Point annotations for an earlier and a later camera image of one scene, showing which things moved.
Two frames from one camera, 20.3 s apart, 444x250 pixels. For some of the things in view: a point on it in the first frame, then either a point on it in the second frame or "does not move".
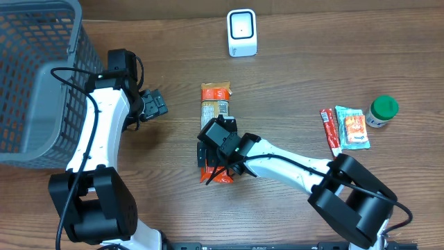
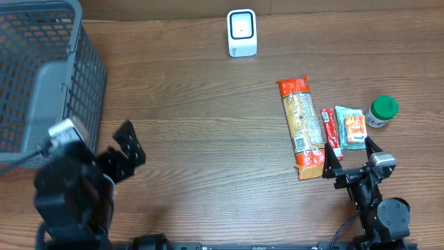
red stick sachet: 329,126 does not move
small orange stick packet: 356,129 does not move
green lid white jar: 383,108 does not move
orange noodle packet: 215,98 → 307,141
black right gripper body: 207,157 → 349,177
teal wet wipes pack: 341,113 does not move
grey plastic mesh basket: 42,119 does not move
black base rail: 295,246 does not move
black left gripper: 155,105 → 113,161
